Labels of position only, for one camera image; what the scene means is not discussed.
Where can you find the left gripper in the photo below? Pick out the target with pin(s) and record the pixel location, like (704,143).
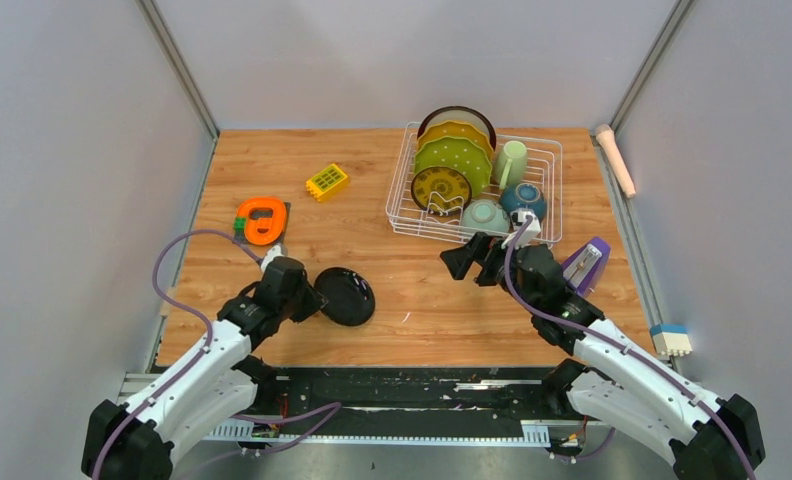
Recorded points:
(314,300)

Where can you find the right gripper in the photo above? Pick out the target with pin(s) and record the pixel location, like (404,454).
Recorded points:
(458,261)

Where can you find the black plate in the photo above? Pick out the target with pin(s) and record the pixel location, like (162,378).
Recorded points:
(350,300)

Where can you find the green dotted plate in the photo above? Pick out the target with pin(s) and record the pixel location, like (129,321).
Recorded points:
(460,154)

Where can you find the yellow dotted plate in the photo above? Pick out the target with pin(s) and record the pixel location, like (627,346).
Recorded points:
(456,129)

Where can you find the yellow patterned black-rimmed plate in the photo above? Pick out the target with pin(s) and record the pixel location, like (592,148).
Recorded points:
(440,190)

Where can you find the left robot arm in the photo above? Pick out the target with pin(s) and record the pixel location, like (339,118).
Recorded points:
(152,430)

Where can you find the light teal bowl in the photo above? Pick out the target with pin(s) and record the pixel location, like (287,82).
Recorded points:
(485,215)

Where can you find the orange toy on grey base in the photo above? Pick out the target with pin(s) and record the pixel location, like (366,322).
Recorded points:
(261,221)

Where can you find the dark blue bowl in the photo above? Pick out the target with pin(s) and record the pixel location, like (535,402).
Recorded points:
(524,195)

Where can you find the light green mug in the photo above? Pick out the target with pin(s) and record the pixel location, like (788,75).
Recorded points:
(510,165)

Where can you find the yellow toy brick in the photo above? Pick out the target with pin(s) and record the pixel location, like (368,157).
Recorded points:
(327,183)

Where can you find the purple metronome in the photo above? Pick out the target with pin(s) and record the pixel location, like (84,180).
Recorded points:
(584,268)

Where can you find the brown-rimmed white plate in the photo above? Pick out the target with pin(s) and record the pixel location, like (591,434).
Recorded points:
(462,114)

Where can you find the blue and white toy brick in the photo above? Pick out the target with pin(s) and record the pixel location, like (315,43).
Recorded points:
(671,340)

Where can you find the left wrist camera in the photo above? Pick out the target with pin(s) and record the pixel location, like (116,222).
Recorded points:
(276,251)

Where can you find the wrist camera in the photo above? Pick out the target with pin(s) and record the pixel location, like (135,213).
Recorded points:
(527,227)
(276,251)

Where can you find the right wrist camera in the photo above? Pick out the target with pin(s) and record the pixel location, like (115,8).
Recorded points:
(527,227)

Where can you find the white wire dish rack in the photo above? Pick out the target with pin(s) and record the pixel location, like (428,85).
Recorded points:
(544,170)

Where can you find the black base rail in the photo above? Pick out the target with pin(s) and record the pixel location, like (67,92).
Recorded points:
(414,402)

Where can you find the beige cylinder handle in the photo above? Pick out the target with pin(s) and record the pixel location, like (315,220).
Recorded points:
(606,138)

